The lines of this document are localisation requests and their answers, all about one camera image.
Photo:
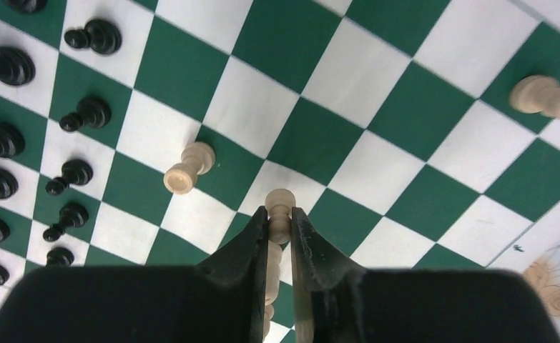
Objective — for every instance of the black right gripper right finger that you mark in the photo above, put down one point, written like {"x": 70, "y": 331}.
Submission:
{"x": 338, "y": 300}

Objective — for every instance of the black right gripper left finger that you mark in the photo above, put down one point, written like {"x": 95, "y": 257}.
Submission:
{"x": 220, "y": 299}

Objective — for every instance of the cream chess piece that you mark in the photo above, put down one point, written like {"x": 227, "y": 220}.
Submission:
{"x": 279, "y": 204}
{"x": 537, "y": 94}
{"x": 196, "y": 159}

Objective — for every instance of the green white chess board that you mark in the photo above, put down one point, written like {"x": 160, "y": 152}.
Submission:
{"x": 389, "y": 121}

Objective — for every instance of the cream chess piece lying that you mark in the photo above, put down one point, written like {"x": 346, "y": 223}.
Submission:
{"x": 537, "y": 94}

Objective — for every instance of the black pawn c7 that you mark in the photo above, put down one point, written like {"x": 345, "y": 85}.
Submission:
{"x": 71, "y": 215}

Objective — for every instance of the black pawn d7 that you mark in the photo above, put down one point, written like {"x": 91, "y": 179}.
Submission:
{"x": 75, "y": 171}

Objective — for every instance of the black piece e8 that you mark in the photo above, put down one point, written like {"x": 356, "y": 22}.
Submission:
{"x": 12, "y": 142}

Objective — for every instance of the black pawn g7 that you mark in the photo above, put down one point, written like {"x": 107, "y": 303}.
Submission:
{"x": 99, "y": 35}

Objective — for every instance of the black bishop f8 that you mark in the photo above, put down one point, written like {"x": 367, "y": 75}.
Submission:
{"x": 16, "y": 66}

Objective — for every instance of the black knight g8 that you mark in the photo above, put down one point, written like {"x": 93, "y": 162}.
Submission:
{"x": 26, "y": 6}

